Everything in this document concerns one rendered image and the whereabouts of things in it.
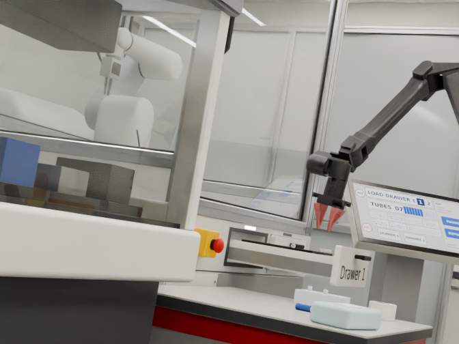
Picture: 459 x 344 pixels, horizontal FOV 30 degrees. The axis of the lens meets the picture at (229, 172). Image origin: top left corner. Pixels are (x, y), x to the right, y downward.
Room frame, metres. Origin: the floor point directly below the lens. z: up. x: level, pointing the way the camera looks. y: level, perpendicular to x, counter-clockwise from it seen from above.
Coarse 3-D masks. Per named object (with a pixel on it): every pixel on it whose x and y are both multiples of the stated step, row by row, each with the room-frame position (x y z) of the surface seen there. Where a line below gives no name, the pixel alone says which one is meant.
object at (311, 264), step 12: (228, 252) 2.47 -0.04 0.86; (240, 252) 2.46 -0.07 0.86; (252, 252) 2.44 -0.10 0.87; (264, 252) 2.43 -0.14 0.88; (276, 252) 2.41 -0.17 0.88; (288, 252) 2.40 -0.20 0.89; (300, 252) 2.38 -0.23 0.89; (252, 264) 2.44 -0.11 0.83; (264, 264) 2.42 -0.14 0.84; (276, 264) 2.41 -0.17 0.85; (288, 264) 2.39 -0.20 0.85; (300, 264) 2.38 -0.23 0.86; (312, 264) 2.36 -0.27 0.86; (324, 264) 2.35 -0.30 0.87; (324, 276) 2.35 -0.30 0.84
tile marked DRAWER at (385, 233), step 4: (380, 228) 3.23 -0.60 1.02; (380, 232) 3.21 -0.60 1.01; (384, 232) 3.22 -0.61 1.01; (388, 232) 3.23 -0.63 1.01; (392, 232) 3.23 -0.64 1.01; (396, 232) 3.24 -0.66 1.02; (380, 236) 3.20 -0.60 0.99; (384, 236) 3.21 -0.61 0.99; (388, 236) 3.21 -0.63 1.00; (392, 236) 3.22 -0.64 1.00; (396, 236) 3.23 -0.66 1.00; (400, 240) 3.22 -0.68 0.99
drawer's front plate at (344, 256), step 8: (336, 248) 2.32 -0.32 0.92; (344, 248) 2.34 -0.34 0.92; (352, 248) 2.41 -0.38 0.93; (336, 256) 2.32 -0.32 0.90; (344, 256) 2.35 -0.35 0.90; (352, 256) 2.42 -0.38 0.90; (336, 264) 2.32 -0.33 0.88; (344, 264) 2.36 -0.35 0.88; (352, 264) 2.43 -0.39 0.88; (360, 264) 2.49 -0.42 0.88; (368, 264) 2.57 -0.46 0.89; (336, 272) 2.31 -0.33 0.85; (360, 272) 2.51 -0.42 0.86; (336, 280) 2.31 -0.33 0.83; (344, 280) 2.38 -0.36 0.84; (352, 280) 2.45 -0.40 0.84; (360, 280) 2.52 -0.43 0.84
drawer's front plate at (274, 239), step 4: (272, 236) 2.74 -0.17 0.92; (276, 236) 2.74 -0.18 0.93; (280, 236) 2.77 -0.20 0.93; (272, 240) 2.74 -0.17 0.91; (276, 240) 2.74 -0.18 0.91; (280, 240) 2.78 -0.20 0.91; (284, 240) 2.81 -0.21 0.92; (288, 240) 2.84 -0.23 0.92; (292, 240) 2.87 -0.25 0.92; (296, 240) 2.91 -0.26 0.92; (300, 240) 2.94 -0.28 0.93; (304, 240) 2.98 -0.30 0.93; (280, 244) 2.78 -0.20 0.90; (284, 244) 2.81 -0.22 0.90; (288, 244) 2.85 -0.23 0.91; (304, 244) 2.98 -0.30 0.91; (304, 248) 2.99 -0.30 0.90; (268, 268) 2.74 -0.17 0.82
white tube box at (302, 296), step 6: (294, 294) 2.22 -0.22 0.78; (300, 294) 2.22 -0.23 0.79; (306, 294) 2.21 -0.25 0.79; (312, 294) 2.20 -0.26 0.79; (318, 294) 2.20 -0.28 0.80; (324, 294) 2.21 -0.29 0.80; (330, 294) 2.25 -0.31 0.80; (294, 300) 2.22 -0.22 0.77; (300, 300) 2.22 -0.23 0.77; (306, 300) 2.21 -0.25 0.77; (312, 300) 2.20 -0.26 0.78; (318, 300) 2.19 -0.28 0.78; (324, 300) 2.19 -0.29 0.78; (330, 300) 2.18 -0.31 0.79; (336, 300) 2.17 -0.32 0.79; (342, 300) 2.19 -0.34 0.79; (348, 300) 2.23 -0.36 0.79
